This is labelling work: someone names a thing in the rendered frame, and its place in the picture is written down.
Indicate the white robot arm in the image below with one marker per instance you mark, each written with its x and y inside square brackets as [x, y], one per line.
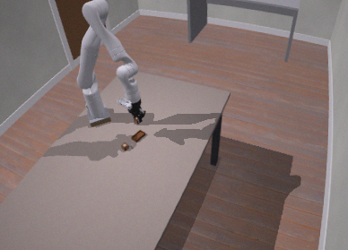
[95, 13]

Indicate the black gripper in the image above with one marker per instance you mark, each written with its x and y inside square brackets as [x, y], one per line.
[136, 109]

